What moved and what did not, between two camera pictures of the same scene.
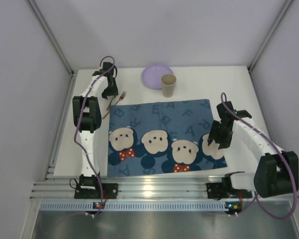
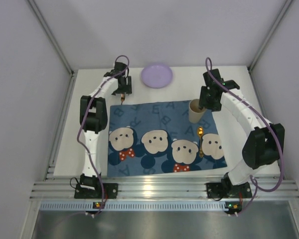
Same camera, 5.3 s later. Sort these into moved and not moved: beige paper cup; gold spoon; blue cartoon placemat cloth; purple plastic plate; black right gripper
Moved: beige paper cup; black right gripper; gold spoon
Not moved: blue cartoon placemat cloth; purple plastic plate
